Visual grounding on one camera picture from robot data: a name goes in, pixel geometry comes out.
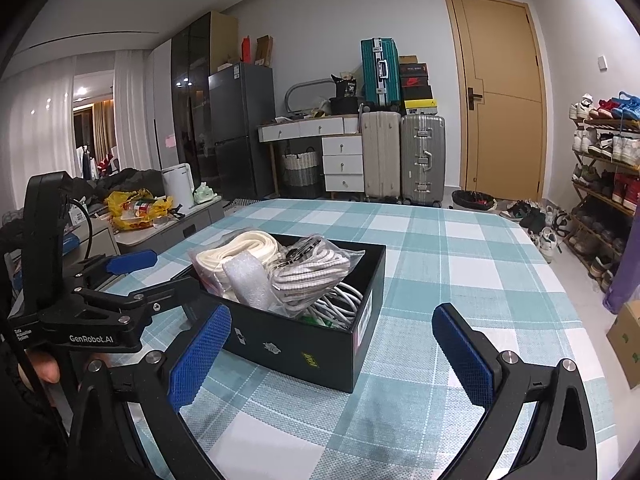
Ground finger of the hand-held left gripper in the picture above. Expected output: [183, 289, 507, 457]
[75, 274, 203, 322]
[70, 249, 159, 291]

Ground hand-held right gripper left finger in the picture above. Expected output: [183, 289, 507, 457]
[67, 304, 233, 480]

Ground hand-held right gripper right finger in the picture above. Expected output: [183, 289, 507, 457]
[431, 302, 598, 480]

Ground bagged cream rope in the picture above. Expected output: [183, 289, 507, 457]
[190, 230, 281, 296]

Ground white foam roll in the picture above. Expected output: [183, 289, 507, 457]
[222, 254, 273, 308]

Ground black cardboard box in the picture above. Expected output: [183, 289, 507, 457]
[172, 232, 387, 393]

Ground white cable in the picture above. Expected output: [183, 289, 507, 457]
[300, 280, 366, 331]

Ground bagged white shoelaces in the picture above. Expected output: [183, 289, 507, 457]
[270, 237, 368, 318]

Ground person's left hand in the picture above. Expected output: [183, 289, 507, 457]
[17, 352, 113, 386]

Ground grey sideboard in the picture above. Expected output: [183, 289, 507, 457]
[115, 195, 226, 256]

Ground yellow plastic bag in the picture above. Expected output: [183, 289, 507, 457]
[105, 189, 173, 231]

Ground black clothing pile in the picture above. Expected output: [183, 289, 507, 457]
[94, 167, 167, 202]

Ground white appliance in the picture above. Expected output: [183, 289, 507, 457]
[162, 162, 196, 211]

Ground teal checked tablecloth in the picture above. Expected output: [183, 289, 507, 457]
[107, 197, 616, 480]

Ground pile of loose shoes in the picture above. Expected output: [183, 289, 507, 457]
[500, 199, 572, 264]

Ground black round basin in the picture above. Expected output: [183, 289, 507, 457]
[452, 190, 499, 211]

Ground white curtains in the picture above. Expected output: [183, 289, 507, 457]
[0, 50, 166, 201]

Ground brown cardboard box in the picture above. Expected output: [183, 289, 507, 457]
[606, 300, 640, 391]

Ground dark glossy cabinet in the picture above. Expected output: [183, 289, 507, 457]
[170, 10, 239, 193]

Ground purple fabric bag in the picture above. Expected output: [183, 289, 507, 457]
[602, 240, 640, 316]

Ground woven laundry basket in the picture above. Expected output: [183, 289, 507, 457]
[280, 147, 321, 200]

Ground grey refrigerator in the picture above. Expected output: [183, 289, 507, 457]
[207, 62, 277, 200]

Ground silver suitcase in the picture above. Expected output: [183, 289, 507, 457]
[400, 112, 447, 207]

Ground wooden shoe rack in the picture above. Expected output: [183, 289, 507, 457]
[570, 110, 640, 293]

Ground beige suitcase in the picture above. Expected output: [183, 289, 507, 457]
[360, 110, 403, 203]

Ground white desk with drawers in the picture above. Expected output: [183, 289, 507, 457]
[257, 115, 366, 196]

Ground tan wooden door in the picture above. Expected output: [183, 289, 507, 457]
[444, 0, 548, 206]

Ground black fabric bag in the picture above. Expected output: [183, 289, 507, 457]
[329, 96, 361, 116]

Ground shoe rack with shoes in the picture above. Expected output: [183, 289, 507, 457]
[570, 91, 640, 291]

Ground black printed paper bag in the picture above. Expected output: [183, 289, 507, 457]
[332, 74, 359, 100]

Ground teal suitcase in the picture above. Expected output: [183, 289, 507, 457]
[360, 37, 401, 108]

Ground black cable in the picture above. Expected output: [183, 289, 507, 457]
[74, 199, 95, 262]

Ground grey oval frame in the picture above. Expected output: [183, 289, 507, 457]
[284, 79, 336, 113]

